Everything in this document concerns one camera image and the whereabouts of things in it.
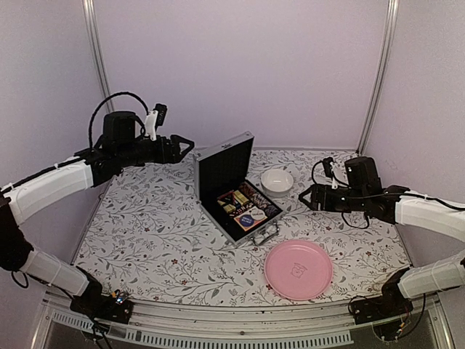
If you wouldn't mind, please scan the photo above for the white ceramic bowl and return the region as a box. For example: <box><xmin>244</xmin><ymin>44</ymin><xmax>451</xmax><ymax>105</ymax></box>
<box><xmin>260</xmin><ymin>169</ymin><xmax>294</xmax><ymax>198</ymax></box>

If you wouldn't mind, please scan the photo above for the left aluminium frame post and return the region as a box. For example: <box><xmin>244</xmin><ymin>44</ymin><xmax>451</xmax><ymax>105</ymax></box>
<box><xmin>81</xmin><ymin>0</ymin><xmax>111</xmax><ymax>98</ymax></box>

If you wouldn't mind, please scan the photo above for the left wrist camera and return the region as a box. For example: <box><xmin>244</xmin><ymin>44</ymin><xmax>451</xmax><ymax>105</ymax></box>
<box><xmin>145</xmin><ymin>103</ymin><xmax>168</xmax><ymax>141</ymax></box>

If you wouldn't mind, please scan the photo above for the aluminium frame post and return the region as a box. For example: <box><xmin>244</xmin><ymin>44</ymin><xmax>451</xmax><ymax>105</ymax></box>
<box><xmin>357</xmin><ymin>0</ymin><xmax>400</xmax><ymax>155</ymax></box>
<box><xmin>81</xmin><ymin>0</ymin><xmax>111</xmax><ymax>98</ymax></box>

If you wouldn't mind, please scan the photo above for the triangular all in button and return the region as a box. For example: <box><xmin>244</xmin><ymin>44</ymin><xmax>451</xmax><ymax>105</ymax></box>
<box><xmin>217</xmin><ymin>192</ymin><xmax>235</xmax><ymax>206</ymax></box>

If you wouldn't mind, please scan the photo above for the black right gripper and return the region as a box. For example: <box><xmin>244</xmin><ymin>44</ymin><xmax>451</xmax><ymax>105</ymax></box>
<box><xmin>299</xmin><ymin>183</ymin><xmax>368</xmax><ymax>212</ymax></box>

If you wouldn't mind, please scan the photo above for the aluminium poker set case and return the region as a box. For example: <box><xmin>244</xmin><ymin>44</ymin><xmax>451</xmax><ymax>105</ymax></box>
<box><xmin>193</xmin><ymin>132</ymin><xmax>285</xmax><ymax>246</ymax></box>

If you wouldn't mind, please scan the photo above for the front aluminium rail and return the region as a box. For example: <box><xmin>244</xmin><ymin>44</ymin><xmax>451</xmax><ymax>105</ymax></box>
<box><xmin>33</xmin><ymin>297</ymin><xmax>454</xmax><ymax>348</ymax></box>

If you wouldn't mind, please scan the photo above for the pink plastic plate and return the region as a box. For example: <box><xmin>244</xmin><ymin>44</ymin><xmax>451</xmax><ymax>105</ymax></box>
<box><xmin>264</xmin><ymin>240</ymin><xmax>333</xmax><ymax>301</ymax></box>

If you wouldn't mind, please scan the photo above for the row of poker chips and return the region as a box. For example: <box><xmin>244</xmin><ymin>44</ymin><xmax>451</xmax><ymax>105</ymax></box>
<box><xmin>239</xmin><ymin>182</ymin><xmax>269</xmax><ymax>207</ymax></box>

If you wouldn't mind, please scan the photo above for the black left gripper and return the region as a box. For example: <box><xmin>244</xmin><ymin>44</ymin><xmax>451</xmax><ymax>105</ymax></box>
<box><xmin>118</xmin><ymin>134</ymin><xmax>195</xmax><ymax>168</ymax></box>

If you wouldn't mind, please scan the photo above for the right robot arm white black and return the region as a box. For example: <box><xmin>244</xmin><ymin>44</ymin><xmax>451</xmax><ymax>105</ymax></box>
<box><xmin>299</xmin><ymin>156</ymin><xmax>464</xmax><ymax>317</ymax></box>

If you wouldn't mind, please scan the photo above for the blue round blind button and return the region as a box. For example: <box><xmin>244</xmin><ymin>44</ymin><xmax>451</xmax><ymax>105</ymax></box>
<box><xmin>238</xmin><ymin>214</ymin><xmax>255</xmax><ymax>229</ymax></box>

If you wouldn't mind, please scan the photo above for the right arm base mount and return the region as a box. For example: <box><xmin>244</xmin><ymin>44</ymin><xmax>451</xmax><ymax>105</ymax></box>
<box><xmin>347</xmin><ymin>295</ymin><xmax>413</xmax><ymax>324</ymax></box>

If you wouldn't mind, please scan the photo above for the blue brown poker chip row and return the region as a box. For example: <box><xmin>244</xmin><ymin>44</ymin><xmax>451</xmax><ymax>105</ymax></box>
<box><xmin>262</xmin><ymin>204</ymin><xmax>282</xmax><ymax>218</ymax></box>

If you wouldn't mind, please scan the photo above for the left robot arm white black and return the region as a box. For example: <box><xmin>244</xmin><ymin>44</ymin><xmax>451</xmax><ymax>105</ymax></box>
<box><xmin>1</xmin><ymin>92</ymin><xmax>195</xmax><ymax>316</ymax></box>

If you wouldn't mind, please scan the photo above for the gold playing card deck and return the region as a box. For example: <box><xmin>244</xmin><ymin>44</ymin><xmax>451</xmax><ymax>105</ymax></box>
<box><xmin>233</xmin><ymin>190</ymin><xmax>249</xmax><ymax>206</ymax></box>

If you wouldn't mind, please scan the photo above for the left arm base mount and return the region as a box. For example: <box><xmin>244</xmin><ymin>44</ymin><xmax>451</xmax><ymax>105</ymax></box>
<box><xmin>70</xmin><ymin>289</ymin><xmax>134</xmax><ymax>324</ymax></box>

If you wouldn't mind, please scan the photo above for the right aluminium frame post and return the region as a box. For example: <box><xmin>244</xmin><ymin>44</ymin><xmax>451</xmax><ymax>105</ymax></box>
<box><xmin>357</xmin><ymin>0</ymin><xmax>400</xmax><ymax>155</ymax></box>

